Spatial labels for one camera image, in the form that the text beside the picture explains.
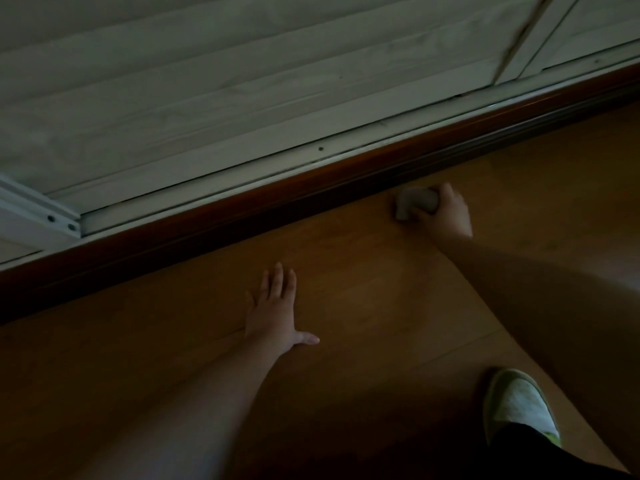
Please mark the person's left forearm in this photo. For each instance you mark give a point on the person's left forearm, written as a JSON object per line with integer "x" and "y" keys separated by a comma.
{"x": 200, "y": 419}

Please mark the green white sneaker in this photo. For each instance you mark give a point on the green white sneaker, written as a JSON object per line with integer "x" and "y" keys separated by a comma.
{"x": 520, "y": 404}

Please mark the grey cleaning cloth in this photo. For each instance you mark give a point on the grey cleaning cloth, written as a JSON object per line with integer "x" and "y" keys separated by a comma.
{"x": 412, "y": 199}

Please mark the black shorts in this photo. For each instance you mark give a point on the black shorts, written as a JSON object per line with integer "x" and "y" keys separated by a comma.
{"x": 550, "y": 459}

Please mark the person's left hand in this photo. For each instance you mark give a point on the person's left hand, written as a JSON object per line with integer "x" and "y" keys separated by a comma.
{"x": 275, "y": 319}

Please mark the person's right forearm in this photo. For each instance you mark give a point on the person's right forearm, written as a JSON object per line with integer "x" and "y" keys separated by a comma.
{"x": 560, "y": 314}

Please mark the person's right hand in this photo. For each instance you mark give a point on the person's right hand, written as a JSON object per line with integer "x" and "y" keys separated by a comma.
{"x": 452, "y": 217}

